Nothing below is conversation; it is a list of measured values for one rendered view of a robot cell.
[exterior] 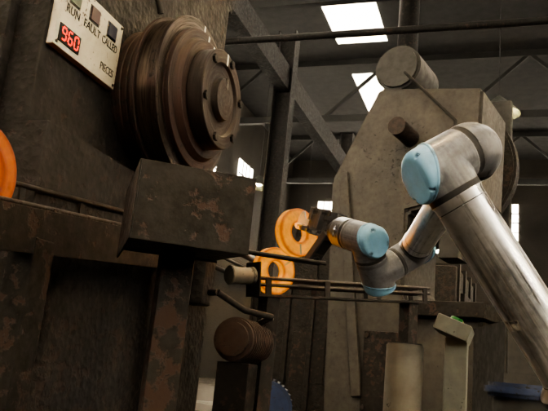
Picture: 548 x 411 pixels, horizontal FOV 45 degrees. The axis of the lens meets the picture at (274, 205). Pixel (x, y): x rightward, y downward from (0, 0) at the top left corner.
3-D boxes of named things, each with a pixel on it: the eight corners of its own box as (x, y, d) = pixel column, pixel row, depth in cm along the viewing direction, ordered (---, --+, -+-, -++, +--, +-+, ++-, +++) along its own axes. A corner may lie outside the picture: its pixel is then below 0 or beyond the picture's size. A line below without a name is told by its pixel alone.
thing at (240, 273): (223, 285, 208) (223, 265, 209) (247, 286, 213) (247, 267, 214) (234, 284, 203) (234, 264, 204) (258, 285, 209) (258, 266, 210)
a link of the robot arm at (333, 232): (356, 252, 195) (332, 245, 189) (346, 249, 199) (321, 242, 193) (364, 222, 195) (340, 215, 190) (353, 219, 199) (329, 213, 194)
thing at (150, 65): (121, 152, 166) (148, -17, 177) (198, 201, 209) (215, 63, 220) (143, 152, 163) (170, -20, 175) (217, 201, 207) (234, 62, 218)
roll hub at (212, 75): (179, 129, 173) (193, 31, 180) (220, 162, 199) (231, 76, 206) (199, 128, 171) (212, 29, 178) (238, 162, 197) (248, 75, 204)
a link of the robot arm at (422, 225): (496, 94, 145) (409, 236, 204) (453, 117, 141) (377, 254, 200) (532, 132, 141) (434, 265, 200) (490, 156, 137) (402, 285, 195)
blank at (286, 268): (263, 304, 215) (270, 304, 212) (243, 261, 212) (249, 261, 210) (296, 280, 224) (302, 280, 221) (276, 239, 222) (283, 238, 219)
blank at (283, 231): (273, 207, 210) (280, 205, 208) (311, 211, 220) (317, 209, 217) (275, 256, 207) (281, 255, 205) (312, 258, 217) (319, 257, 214)
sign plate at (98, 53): (45, 42, 151) (59, -29, 155) (107, 90, 175) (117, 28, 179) (54, 41, 150) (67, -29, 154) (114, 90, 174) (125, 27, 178)
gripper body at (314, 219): (328, 211, 208) (352, 217, 198) (320, 238, 208) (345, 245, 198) (309, 205, 204) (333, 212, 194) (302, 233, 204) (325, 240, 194)
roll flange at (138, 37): (86, 152, 169) (114, -14, 180) (169, 201, 212) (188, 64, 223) (121, 152, 166) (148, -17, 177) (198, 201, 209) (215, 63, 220)
